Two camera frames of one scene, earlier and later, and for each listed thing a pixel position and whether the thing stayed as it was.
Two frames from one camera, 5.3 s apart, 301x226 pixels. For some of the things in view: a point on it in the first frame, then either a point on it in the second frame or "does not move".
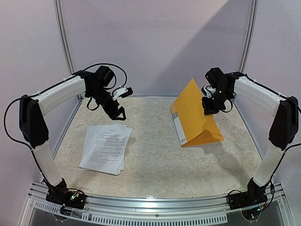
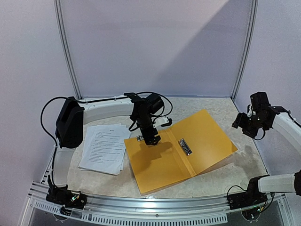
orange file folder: (193, 127) to (184, 150)
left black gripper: (109, 110) to (146, 136)
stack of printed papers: (105, 148) does not move
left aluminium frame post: (64, 42) does not move
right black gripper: (209, 103) to (242, 121)
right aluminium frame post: (249, 35) does not move
